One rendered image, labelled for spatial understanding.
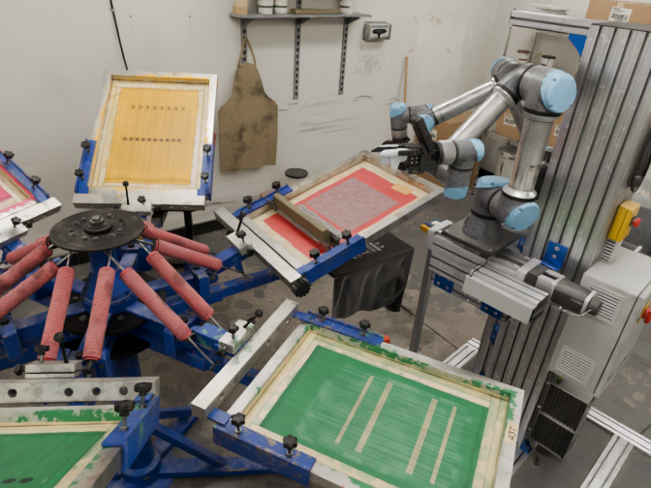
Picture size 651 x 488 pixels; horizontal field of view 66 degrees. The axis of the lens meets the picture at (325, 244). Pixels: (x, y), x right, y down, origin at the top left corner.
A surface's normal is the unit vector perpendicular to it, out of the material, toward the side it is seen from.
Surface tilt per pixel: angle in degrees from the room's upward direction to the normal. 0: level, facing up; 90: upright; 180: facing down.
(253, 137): 87
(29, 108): 90
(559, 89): 83
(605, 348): 90
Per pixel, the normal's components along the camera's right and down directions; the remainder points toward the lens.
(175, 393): 0.07, -0.87
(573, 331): -0.71, 0.31
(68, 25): 0.58, 0.44
